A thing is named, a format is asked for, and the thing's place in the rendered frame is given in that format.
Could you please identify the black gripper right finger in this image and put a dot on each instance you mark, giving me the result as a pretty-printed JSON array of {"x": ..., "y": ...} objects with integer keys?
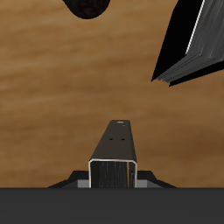
[{"x": 148, "y": 180}]

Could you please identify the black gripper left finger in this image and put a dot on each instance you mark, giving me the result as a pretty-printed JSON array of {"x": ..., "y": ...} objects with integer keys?
[{"x": 75, "y": 180}]

